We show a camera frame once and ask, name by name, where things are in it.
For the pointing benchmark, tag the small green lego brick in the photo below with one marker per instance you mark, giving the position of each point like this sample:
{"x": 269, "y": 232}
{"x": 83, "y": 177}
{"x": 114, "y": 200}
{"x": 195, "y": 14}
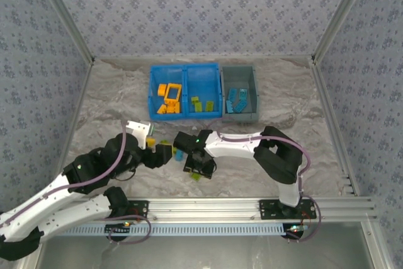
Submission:
{"x": 195, "y": 99}
{"x": 164, "y": 143}

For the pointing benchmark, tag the blue lego brick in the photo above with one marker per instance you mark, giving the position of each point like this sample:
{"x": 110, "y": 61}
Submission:
{"x": 231, "y": 106}
{"x": 233, "y": 92}
{"x": 179, "y": 155}
{"x": 243, "y": 93}
{"x": 241, "y": 106}

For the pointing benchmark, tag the orange lego brick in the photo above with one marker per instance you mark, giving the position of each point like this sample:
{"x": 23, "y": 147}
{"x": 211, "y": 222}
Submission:
{"x": 171, "y": 109}
{"x": 162, "y": 109}
{"x": 162, "y": 89}
{"x": 151, "y": 140}
{"x": 177, "y": 107}

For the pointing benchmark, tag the orange lego window frame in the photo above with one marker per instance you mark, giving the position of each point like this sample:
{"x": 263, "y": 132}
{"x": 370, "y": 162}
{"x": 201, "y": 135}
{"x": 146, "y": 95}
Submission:
{"x": 171, "y": 102}

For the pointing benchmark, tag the blue double plastic bin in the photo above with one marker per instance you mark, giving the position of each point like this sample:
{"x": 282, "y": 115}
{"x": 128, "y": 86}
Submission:
{"x": 201, "y": 80}

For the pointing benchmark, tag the grey plastic bin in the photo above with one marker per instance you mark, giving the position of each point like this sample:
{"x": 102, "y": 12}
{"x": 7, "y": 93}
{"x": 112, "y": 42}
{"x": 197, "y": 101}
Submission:
{"x": 236, "y": 75}

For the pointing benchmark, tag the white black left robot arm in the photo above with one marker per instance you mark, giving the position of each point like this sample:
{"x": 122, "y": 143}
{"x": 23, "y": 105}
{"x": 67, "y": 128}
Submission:
{"x": 31, "y": 212}

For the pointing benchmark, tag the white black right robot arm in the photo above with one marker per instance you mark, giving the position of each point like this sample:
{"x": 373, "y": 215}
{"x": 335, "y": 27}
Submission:
{"x": 233, "y": 147}

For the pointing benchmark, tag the small black LED board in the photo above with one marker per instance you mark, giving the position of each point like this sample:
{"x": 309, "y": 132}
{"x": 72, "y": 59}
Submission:
{"x": 118, "y": 229}
{"x": 294, "y": 228}

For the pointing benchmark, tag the grey metal lower shelf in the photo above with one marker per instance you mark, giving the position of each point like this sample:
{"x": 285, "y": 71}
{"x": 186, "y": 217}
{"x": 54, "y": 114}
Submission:
{"x": 204, "y": 253}

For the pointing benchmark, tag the aluminium front rail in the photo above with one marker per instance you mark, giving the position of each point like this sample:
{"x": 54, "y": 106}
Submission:
{"x": 204, "y": 207}

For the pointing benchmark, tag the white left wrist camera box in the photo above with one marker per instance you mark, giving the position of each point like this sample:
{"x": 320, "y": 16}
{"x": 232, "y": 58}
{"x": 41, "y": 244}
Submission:
{"x": 138, "y": 130}

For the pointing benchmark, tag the aluminium table side rail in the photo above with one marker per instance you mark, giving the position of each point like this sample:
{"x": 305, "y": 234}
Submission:
{"x": 321, "y": 86}
{"x": 74, "y": 124}

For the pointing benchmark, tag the aluminium frame leg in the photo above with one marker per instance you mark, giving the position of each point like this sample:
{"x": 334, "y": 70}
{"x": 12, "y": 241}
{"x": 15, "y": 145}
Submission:
{"x": 376, "y": 247}
{"x": 28, "y": 264}

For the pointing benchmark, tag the aluminium frame post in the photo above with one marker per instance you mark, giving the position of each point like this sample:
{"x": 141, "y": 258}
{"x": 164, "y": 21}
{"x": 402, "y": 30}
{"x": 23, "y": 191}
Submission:
{"x": 64, "y": 14}
{"x": 341, "y": 14}

